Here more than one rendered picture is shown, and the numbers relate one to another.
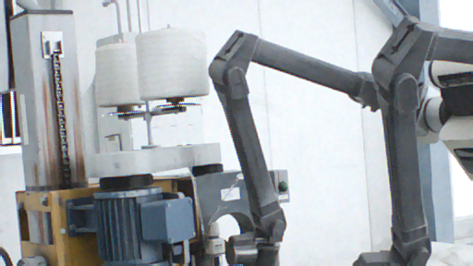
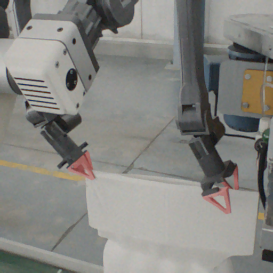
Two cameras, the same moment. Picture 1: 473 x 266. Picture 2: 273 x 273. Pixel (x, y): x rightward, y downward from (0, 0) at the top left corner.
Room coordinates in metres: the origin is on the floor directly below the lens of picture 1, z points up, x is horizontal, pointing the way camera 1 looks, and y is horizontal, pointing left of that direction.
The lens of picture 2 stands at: (2.96, -0.57, 1.63)
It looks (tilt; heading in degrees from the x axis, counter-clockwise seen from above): 24 degrees down; 150
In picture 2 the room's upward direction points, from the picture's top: 2 degrees counter-clockwise
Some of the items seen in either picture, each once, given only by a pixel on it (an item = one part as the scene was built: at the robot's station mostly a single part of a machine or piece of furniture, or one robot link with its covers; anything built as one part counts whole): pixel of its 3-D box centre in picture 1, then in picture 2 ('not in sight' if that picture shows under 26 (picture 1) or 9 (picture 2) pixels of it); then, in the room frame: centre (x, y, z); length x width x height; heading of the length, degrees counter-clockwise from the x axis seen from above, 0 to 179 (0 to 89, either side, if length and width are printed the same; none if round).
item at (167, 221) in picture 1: (168, 225); (216, 76); (1.98, 0.27, 1.25); 0.10 x 0.08 x 0.12; 151
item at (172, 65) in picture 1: (172, 65); not in sight; (2.12, 0.25, 1.61); 0.17 x 0.17 x 0.17
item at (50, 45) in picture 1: (54, 44); not in sight; (2.12, 0.52, 1.68); 0.05 x 0.03 x 0.06; 126
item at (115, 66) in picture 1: (122, 75); not in sight; (2.33, 0.41, 1.61); 0.15 x 0.14 x 0.17; 36
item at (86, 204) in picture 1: (98, 215); not in sight; (2.07, 0.44, 1.27); 0.12 x 0.09 x 0.09; 126
